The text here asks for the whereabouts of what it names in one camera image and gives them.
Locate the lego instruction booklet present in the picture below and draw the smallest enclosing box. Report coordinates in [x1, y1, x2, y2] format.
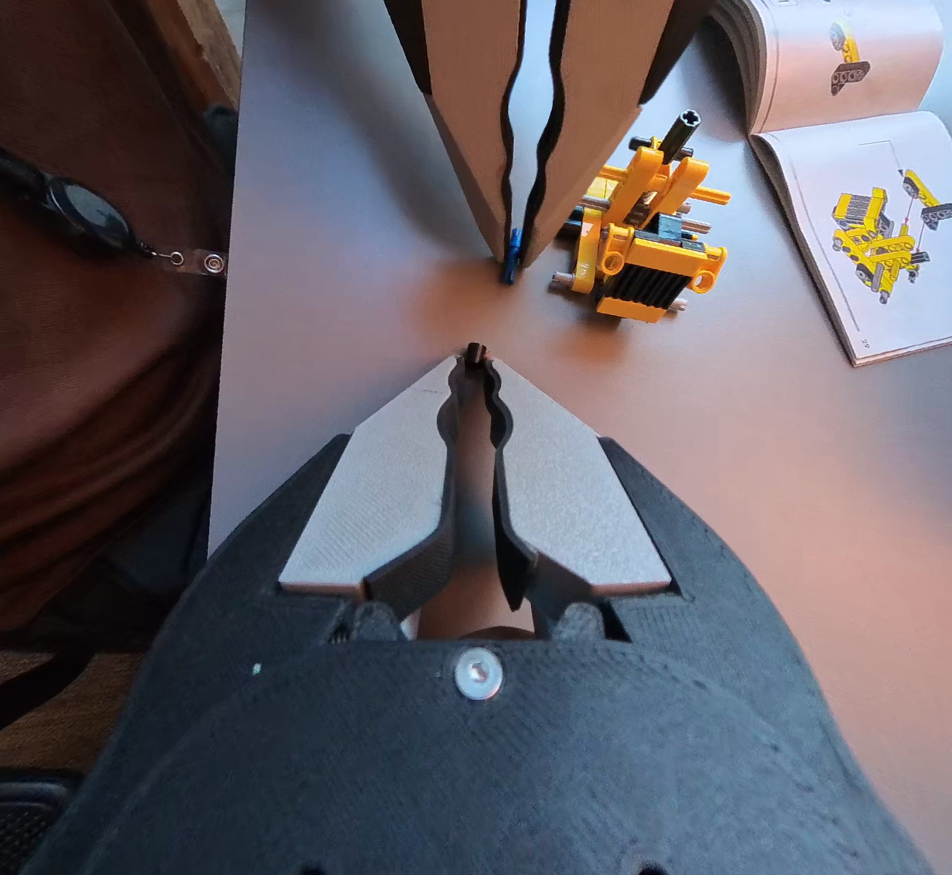
[707, 0, 952, 369]

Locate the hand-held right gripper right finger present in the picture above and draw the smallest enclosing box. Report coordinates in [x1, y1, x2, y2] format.
[483, 358, 674, 639]

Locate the yellow lego model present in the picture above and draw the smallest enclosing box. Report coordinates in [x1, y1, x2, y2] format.
[550, 109, 733, 325]

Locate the black badge reel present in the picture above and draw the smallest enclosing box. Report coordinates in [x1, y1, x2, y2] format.
[0, 146, 229, 282]

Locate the person's torso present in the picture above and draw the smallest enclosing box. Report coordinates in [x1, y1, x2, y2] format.
[0, 0, 240, 638]

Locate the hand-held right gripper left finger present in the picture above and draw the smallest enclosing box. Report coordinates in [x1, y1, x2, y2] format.
[279, 356, 467, 621]

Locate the wooden table leg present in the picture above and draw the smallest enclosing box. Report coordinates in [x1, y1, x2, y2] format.
[119, 0, 244, 110]

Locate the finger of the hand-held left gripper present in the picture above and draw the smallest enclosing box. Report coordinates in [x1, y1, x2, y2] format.
[413, 0, 531, 263]
[519, 0, 704, 269]

